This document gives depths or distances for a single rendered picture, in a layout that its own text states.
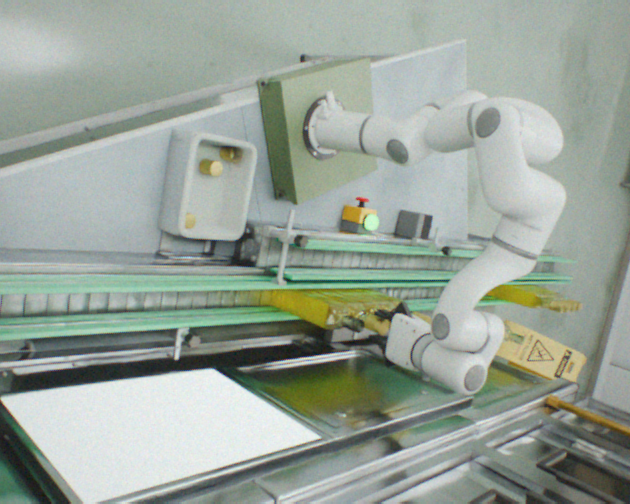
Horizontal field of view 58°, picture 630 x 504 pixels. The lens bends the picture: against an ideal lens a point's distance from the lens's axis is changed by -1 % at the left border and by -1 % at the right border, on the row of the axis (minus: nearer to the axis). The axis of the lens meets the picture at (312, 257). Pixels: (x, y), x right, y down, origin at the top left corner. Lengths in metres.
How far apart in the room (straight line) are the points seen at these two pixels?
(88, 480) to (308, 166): 0.92
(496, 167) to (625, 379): 6.30
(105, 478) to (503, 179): 0.71
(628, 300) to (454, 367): 6.09
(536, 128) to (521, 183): 0.13
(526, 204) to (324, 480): 0.52
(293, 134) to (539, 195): 0.65
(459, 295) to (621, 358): 6.20
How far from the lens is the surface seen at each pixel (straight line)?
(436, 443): 1.12
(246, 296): 1.34
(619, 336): 7.14
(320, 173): 1.48
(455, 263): 2.02
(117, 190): 1.26
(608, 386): 7.25
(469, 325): 1.02
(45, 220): 1.21
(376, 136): 1.29
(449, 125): 1.16
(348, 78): 1.51
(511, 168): 0.96
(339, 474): 0.91
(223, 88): 2.05
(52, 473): 0.82
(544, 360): 4.61
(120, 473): 0.82
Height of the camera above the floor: 1.86
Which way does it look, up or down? 43 degrees down
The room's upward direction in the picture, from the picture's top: 109 degrees clockwise
